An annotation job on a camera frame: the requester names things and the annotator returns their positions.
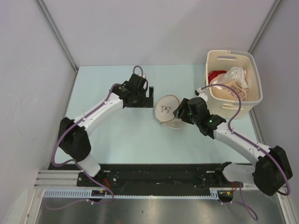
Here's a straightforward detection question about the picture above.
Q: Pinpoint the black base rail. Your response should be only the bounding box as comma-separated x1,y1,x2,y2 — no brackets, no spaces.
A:
48,163,253,203

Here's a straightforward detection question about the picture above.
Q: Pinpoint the pile of bras in basket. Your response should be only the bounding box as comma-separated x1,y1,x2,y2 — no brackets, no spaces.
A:
208,66,249,101

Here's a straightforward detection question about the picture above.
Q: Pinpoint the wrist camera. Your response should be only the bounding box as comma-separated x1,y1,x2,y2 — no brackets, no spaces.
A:
139,73,147,81
194,88,208,102

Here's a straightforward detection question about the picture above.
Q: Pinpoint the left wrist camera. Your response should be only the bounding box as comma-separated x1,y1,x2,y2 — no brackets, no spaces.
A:
139,73,147,81

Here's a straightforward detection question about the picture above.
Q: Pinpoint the cream plastic basket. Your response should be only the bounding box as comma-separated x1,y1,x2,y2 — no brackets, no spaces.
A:
204,50,263,119

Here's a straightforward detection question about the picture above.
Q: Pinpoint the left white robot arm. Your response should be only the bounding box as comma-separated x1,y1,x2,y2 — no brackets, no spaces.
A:
58,73,154,187

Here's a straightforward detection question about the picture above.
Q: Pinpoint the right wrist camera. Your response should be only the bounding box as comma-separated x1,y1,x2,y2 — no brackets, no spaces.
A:
194,88,208,102

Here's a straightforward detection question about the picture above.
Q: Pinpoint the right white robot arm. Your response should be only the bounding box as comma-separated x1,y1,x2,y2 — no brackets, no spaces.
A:
173,97,293,196

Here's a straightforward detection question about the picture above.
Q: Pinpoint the white slotted cable duct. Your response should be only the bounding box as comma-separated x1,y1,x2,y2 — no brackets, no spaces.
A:
43,189,219,200

